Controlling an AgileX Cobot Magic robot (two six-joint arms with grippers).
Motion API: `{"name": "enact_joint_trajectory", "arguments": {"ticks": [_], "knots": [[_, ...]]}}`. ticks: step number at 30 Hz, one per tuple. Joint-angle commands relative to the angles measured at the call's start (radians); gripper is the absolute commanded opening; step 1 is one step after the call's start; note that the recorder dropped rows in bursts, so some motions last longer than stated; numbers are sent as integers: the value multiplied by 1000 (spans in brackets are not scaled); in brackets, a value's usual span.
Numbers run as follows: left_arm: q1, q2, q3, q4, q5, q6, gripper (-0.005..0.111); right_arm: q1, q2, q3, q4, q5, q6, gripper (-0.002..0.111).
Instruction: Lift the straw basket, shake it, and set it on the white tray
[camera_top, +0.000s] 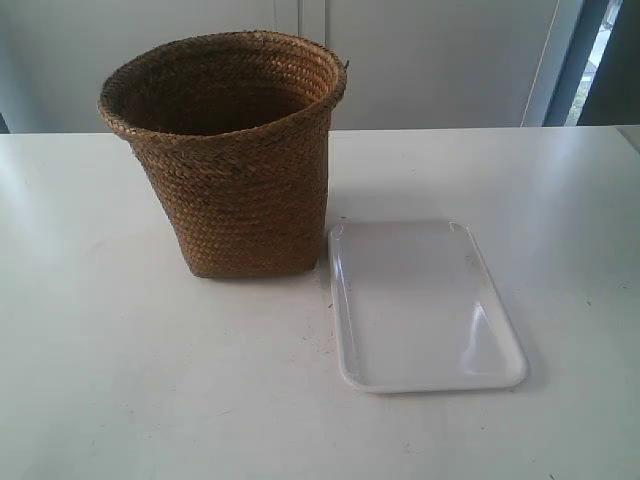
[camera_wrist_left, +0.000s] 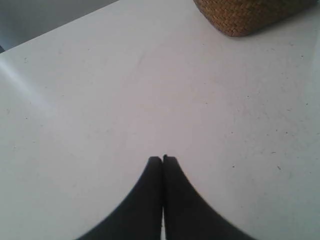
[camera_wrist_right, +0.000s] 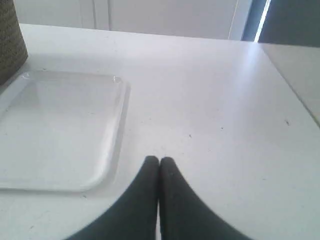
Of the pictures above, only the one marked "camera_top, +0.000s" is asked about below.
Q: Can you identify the white rectangular plastic tray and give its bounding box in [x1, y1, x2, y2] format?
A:
[328, 219, 529, 394]

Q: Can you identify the brown woven wicker basket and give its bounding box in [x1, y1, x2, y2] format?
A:
[98, 30, 347, 278]

